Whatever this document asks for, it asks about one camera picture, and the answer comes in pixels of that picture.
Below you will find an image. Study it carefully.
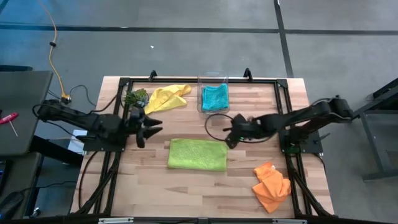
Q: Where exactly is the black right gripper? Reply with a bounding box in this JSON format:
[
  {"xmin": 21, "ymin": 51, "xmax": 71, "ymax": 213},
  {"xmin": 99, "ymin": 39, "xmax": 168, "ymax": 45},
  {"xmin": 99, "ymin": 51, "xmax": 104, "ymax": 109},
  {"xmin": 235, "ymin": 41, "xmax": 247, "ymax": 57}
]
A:
[{"xmin": 224, "ymin": 113, "xmax": 261, "ymax": 149}]

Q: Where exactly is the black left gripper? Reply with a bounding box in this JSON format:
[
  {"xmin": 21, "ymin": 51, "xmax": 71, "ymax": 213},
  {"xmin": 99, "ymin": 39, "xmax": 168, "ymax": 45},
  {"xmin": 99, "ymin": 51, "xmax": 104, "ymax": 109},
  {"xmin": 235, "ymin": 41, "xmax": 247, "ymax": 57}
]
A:
[{"xmin": 126, "ymin": 107, "xmax": 164, "ymax": 149}]

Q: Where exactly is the green microfiber towel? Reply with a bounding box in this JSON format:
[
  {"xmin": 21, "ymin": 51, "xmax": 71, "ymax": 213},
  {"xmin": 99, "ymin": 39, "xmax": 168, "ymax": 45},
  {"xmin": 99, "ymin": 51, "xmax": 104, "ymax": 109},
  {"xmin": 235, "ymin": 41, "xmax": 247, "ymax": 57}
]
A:
[{"xmin": 167, "ymin": 138, "xmax": 229, "ymax": 172}]

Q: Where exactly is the teal microfiber towel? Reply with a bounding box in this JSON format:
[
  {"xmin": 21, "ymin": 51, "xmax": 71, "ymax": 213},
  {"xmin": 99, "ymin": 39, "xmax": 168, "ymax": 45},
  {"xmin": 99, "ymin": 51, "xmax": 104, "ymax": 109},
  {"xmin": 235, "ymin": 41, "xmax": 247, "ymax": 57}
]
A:
[{"xmin": 201, "ymin": 83, "xmax": 230, "ymax": 112}]

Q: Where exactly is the orange microfiber towel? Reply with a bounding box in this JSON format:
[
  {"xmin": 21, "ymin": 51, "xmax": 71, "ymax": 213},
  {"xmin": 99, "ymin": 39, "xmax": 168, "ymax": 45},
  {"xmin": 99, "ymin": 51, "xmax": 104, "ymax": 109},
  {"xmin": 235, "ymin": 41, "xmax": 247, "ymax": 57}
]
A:
[{"xmin": 251, "ymin": 161, "xmax": 292, "ymax": 214}]

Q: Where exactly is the yellow microfiber towel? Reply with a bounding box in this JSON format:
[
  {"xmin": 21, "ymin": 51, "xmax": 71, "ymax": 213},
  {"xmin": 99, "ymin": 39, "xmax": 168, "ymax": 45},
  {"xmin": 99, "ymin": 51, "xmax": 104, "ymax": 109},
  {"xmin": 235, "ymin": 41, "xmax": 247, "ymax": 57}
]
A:
[{"xmin": 144, "ymin": 83, "xmax": 192, "ymax": 115}]

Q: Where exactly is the potted succulent plant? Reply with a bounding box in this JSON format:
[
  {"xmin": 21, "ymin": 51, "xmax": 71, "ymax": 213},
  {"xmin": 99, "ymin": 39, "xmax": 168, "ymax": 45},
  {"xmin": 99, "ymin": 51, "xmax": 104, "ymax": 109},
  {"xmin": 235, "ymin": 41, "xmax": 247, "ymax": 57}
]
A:
[{"xmin": 123, "ymin": 88, "xmax": 150, "ymax": 109}]

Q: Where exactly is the clear plastic bin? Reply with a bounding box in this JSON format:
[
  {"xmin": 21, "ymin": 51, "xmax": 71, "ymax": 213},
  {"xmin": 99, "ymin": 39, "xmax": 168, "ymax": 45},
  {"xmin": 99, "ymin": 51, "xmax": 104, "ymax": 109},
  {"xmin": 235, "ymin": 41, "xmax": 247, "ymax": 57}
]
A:
[{"xmin": 197, "ymin": 71, "xmax": 231, "ymax": 114}]

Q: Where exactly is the white paper sheet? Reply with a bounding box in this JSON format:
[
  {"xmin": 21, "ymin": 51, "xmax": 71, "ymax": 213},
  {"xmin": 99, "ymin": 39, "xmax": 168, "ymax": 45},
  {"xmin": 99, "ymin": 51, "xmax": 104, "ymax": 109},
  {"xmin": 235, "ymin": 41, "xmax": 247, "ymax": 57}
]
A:
[{"xmin": 67, "ymin": 129, "xmax": 86, "ymax": 156}]

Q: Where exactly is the grey desk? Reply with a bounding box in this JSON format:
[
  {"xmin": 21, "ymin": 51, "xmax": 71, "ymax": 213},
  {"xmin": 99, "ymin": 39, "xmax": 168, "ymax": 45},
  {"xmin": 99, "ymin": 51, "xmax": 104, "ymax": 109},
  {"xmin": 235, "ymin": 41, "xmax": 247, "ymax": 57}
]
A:
[{"xmin": 0, "ymin": 70, "xmax": 53, "ymax": 157}]

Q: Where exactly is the black metal stand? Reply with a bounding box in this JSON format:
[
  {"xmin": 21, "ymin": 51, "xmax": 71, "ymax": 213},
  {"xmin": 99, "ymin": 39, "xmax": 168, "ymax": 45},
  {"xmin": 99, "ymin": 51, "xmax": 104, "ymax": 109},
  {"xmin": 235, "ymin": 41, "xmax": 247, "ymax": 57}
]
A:
[{"xmin": 351, "ymin": 77, "xmax": 398, "ymax": 182}]

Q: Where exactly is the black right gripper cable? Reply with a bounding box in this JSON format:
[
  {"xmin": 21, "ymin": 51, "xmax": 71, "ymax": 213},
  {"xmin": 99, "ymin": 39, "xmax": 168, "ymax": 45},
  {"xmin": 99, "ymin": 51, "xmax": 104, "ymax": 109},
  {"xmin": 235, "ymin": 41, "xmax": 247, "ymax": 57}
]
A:
[{"xmin": 204, "ymin": 113, "xmax": 274, "ymax": 144}]

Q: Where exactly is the black metal table frame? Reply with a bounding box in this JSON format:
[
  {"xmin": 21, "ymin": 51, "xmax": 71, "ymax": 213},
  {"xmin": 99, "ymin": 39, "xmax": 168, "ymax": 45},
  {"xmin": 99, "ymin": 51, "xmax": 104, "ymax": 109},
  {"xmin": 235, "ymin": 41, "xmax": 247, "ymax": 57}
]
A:
[{"xmin": 70, "ymin": 76, "xmax": 335, "ymax": 218}]

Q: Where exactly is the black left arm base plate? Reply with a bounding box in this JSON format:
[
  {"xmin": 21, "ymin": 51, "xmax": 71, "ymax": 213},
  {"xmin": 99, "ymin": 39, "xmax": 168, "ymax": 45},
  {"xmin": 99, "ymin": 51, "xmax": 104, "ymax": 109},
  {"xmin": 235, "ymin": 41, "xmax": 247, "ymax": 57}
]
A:
[{"xmin": 82, "ymin": 133, "xmax": 127, "ymax": 152}]

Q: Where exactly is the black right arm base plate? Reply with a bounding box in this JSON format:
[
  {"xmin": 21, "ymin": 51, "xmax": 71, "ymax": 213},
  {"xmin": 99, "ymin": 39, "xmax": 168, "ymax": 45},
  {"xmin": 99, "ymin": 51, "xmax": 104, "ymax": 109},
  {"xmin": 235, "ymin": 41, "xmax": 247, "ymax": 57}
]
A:
[{"xmin": 278, "ymin": 129, "xmax": 323, "ymax": 155}]

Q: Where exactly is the silver table bracket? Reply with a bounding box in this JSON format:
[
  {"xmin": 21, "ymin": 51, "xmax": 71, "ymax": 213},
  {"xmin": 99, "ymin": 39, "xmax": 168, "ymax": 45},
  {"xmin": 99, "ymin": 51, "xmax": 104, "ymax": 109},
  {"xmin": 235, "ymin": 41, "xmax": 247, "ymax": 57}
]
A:
[
  {"xmin": 98, "ymin": 217, "xmax": 134, "ymax": 224},
  {"xmin": 272, "ymin": 218, "xmax": 308, "ymax": 224}
]

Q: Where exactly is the yellow cable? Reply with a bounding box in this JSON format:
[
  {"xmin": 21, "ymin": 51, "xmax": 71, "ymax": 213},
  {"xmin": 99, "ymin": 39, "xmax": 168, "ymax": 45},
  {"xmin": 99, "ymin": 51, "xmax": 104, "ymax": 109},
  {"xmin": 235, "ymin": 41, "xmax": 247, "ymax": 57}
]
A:
[{"xmin": 37, "ymin": 0, "xmax": 68, "ymax": 99}]

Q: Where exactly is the red-handled screwdriver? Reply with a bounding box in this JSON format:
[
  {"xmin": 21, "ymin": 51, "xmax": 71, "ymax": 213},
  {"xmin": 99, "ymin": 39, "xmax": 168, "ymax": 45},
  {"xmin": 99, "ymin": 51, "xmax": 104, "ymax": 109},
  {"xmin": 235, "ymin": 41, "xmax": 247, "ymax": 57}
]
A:
[{"xmin": 0, "ymin": 112, "xmax": 20, "ymax": 138}]

